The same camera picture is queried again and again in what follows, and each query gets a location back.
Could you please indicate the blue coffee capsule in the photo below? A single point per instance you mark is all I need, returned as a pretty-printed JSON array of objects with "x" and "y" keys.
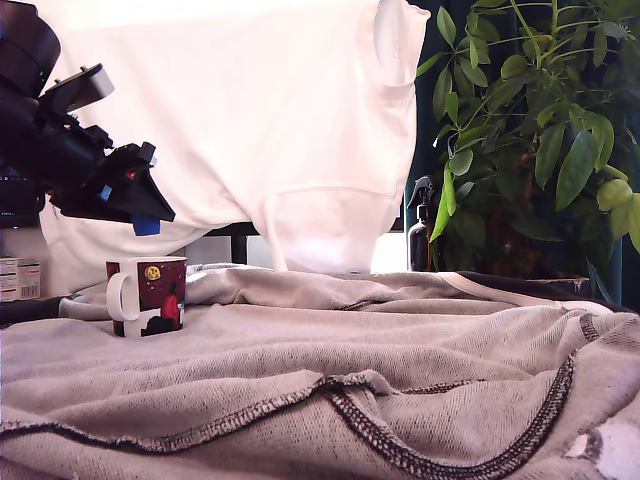
[{"x": 146, "y": 226}]

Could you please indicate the red picture coffee mug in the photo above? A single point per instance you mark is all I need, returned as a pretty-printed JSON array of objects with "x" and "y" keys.
[{"x": 160, "y": 295}]

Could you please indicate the white printed cardboard box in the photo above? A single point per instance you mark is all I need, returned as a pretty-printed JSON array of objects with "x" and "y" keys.
[{"x": 20, "y": 277}]

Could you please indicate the white shirt draped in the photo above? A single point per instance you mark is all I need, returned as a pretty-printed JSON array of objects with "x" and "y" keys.
[{"x": 250, "y": 125}]

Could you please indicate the black cloth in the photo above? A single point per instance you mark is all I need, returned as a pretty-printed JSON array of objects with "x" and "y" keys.
[{"x": 25, "y": 311}]

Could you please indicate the grey sweatshirt cloth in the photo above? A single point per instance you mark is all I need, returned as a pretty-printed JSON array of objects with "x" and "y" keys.
[{"x": 320, "y": 390}]

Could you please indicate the black spray bottle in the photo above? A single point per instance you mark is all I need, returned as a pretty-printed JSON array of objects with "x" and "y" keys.
[{"x": 419, "y": 235}]

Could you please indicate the green leafy houseplant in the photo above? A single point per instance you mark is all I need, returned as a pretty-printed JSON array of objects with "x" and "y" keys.
[{"x": 540, "y": 150}]

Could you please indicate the pale grey camera box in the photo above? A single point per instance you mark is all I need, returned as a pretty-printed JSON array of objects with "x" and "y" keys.
[{"x": 87, "y": 85}]

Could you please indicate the black stand frame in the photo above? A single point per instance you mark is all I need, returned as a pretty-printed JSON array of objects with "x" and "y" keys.
[{"x": 240, "y": 245}]

